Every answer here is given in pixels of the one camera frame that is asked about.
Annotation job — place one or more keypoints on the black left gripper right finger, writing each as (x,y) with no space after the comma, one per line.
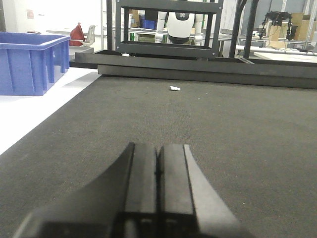
(189,205)

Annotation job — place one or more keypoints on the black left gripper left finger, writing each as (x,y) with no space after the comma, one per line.
(119,203)

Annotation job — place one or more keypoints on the dark grey table mat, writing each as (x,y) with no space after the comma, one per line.
(256,145)

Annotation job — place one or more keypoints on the small white paper scrap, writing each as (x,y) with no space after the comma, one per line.
(175,88)

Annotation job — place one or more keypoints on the blue plastic crate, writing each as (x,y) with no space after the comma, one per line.
(30,64)

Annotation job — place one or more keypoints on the red bag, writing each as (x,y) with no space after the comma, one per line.
(77,36)

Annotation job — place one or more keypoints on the white humanoid robot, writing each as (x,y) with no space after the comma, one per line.
(179,26)

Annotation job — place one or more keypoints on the black robot on stand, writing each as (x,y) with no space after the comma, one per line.
(277,18)

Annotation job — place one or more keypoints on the black metal shelf frame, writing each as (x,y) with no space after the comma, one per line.
(209,48)

